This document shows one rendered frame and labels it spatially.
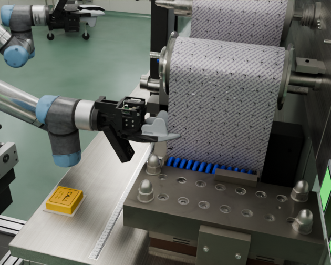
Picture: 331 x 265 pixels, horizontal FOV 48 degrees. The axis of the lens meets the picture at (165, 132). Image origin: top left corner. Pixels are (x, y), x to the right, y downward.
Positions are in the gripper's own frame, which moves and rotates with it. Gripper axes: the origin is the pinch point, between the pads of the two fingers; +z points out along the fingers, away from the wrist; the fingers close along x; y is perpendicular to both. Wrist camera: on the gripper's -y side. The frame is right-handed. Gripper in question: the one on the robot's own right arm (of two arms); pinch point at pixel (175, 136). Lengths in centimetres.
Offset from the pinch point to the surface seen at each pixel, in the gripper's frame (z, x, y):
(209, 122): 7.8, -0.2, 5.3
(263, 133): 20.0, -0.2, 4.5
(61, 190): -27.7, -8.2, -16.7
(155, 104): -7.1, 7.0, 4.0
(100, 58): -165, 332, -109
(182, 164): 2.7, -3.6, -5.4
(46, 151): -122, 128, -109
